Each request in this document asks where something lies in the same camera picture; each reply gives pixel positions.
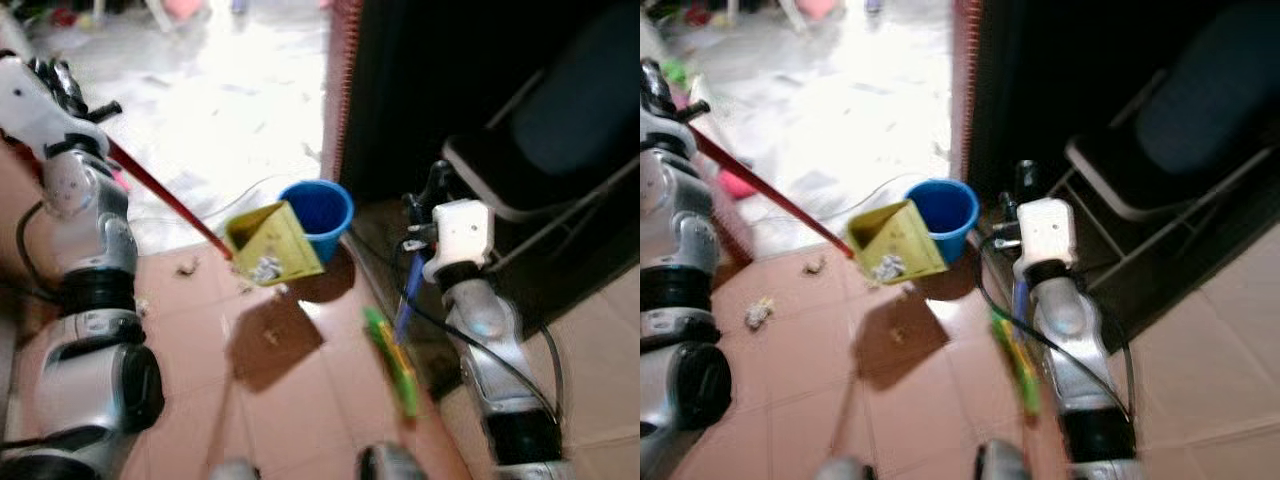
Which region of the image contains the yellow dustpan with red handle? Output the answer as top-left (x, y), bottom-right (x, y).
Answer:
top-left (105, 138), bottom-right (327, 291)
top-left (690, 126), bottom-right (950, 288)

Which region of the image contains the green broom with blue handle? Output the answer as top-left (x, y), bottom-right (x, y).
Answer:
top-left (362, 250), bottom-right (424, 420)
top-left (989, 275), bottom-right (1044, 420)

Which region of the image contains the blue plastic bucket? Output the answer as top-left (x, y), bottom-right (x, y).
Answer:
top-left (904, 177), bottom-right (982, 267)
top-left (277, 179), bottom-right (356, 267)

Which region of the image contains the black folding chair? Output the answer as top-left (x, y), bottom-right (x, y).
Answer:
top-left (440, 8), bottom-right (641, 273)
top-left (1064, 8), bottom-right (1280, 273)

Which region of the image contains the grey right robot foot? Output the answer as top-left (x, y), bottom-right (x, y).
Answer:
top-left (357, 442), bottom-right (430, 480)
top-left (974, 439), bottom-right (1037, 480)

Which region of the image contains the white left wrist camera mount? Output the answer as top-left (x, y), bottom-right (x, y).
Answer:
top-left (0, 58), bottom-right (83, 153)
top-left (640, 105), bottom-right (693, 153)

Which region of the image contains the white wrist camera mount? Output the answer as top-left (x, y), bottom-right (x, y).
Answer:
top-left (421, 199), bottom-right (495, 284)
top-left (1012, 197), bottom-right (1077, 282)
top-left (640, 105), bottom-right (693, 153)
top-left (0, 58), bottom-right (83, 153)

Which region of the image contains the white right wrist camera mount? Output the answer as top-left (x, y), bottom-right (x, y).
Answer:
top-left (1012, 197), bottom-right (1077, 282)
top-left (421, 199), bottom-right (495, 284)

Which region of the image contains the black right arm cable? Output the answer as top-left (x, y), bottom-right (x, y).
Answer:
top-left (350, 228), bottom-right (567, 426)
top-left (977, 234), bottom-right (1137, 421)

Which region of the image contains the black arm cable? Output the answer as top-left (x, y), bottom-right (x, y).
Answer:
top-left (977, 234), bottom-right (1137, 421)
top-left (350, 228), bottom-right (567, 426)
top-left (14, 200), bottom-right (67, 307)

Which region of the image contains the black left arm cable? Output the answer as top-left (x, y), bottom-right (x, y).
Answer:
top-left (14, 200), bottom-right (67, 307)

